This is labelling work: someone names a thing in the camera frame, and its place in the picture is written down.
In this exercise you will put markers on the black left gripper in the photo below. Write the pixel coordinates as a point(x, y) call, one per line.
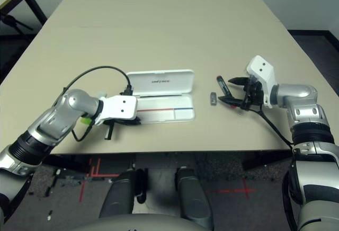
point(108, 131)

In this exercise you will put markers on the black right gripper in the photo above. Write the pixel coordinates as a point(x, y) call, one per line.
point(253, 96)

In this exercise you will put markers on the red-capped black whiteboard marker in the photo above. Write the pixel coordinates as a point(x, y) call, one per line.
point(222, 84)

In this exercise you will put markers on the small dark eraser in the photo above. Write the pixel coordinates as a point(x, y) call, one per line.
point(213, 99)

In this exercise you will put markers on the white plastic pencil case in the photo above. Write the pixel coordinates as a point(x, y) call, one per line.
point(164, 82)

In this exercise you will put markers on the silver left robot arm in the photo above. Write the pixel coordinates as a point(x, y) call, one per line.
point(76, 104)

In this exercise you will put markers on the red floor tape lines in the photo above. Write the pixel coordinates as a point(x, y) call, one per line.
point(94, 170)

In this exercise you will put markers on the grey robot left leg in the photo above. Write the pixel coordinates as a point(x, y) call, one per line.
point(119, 196)

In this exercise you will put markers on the grey robot leg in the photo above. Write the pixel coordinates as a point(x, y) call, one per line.
point(193, 196)
point(119, 196)

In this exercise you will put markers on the black table leg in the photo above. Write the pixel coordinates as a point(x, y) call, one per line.
point(66, 163)
point(265, 160)

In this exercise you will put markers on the grey robot right leg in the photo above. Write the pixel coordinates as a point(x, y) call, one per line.
point(193, 196)

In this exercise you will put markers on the grey robot torso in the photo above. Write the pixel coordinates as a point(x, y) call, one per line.
point(143, 224)

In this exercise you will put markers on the black tripod stand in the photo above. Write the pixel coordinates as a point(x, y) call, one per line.
point(13, 24)

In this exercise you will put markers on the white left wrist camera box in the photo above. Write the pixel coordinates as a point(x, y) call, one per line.
point(121, 106)

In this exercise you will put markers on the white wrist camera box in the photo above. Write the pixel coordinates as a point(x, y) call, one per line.
point(121, 106)
point(262, 68)

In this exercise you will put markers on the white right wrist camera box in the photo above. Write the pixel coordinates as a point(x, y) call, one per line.
point(262, 68)

